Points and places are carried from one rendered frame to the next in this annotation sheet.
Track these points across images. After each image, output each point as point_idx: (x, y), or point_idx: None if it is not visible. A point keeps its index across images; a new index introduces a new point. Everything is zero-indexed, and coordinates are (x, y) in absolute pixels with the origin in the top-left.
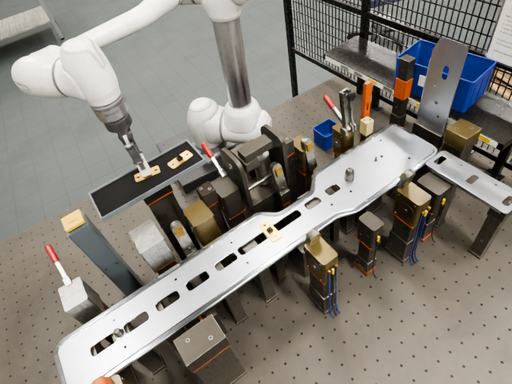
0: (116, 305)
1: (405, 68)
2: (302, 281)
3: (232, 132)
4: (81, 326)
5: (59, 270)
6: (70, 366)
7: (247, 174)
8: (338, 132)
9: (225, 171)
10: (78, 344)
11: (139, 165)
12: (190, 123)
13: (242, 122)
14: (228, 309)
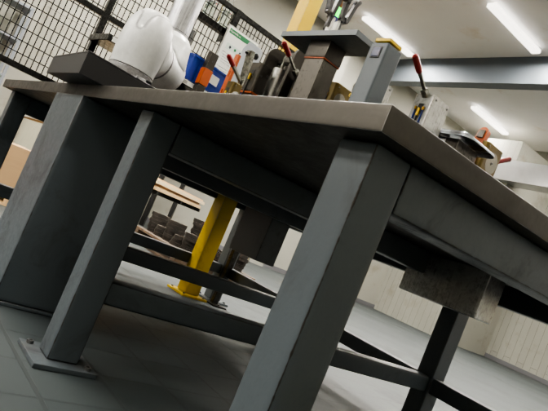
0: None
1: (215, 60)
2: None
3: (178, 64)
4: (445, 129)
5: (423, 79)
6: (475, 143)
7: (257, 95)
8: (241, 86)
9: (287, 74)
10: (458, 136)
11: (340, 26)
12: (164, 33)
13: (188, 55)
14: None
